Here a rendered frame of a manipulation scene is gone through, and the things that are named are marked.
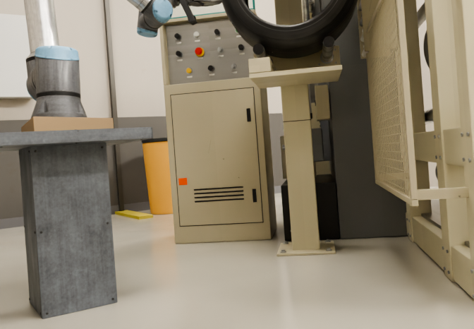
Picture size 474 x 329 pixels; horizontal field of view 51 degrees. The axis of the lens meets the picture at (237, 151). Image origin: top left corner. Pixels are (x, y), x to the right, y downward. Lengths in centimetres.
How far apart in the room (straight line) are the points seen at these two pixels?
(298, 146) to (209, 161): 62
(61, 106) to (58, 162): 20
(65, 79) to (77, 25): 305
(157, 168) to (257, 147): 177
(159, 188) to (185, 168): 158
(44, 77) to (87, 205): 47
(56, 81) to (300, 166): 116
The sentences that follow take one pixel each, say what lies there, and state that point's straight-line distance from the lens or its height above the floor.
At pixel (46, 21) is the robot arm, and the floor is 104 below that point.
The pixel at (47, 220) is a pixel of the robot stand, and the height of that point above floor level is 31.
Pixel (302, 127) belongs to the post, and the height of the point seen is 59.
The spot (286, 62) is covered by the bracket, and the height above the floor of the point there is 89.
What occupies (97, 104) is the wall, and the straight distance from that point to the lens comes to 478.
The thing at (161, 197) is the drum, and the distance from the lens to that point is 437.
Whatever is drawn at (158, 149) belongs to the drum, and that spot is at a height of 57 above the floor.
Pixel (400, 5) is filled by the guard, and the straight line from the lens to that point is 156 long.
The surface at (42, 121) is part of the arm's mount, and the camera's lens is 174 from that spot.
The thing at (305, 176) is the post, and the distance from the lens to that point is 236.
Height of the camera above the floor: 49
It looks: level
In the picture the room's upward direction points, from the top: 4 degrees counter-clockwise
